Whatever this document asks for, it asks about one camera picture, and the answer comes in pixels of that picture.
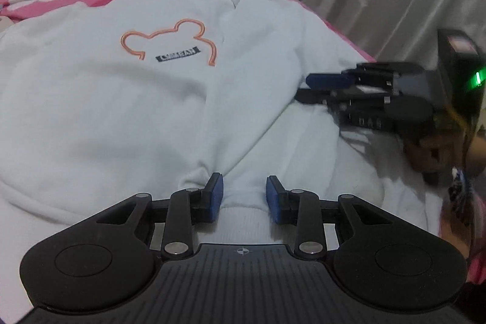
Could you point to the person's right forearm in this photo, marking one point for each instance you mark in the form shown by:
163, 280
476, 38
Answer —
461, 195

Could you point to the person's right hand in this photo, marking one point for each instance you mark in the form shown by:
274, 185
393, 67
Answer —
436, 153

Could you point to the white bear-print sweatshirt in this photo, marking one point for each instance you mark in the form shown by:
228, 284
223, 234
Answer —
114, 100

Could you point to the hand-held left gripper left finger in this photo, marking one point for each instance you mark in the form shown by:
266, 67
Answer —
216, 198

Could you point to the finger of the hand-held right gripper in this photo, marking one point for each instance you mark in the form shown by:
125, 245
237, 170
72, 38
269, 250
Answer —
326, 81
315, 96

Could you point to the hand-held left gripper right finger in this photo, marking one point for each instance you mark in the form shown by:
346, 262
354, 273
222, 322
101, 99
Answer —
272, 200

